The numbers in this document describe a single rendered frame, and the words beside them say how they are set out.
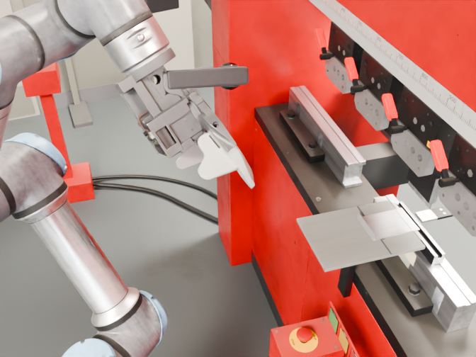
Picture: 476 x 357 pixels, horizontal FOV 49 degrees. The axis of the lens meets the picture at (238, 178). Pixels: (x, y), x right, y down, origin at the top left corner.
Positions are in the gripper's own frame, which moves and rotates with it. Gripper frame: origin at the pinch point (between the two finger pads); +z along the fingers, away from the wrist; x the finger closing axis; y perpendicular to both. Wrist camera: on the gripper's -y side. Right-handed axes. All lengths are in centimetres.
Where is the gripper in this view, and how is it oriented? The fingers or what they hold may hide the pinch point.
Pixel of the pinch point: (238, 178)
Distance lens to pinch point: 73.6
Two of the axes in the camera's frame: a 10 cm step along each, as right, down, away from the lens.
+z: 5.0, 8.1, 3.0
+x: 3.5, 1.2, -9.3
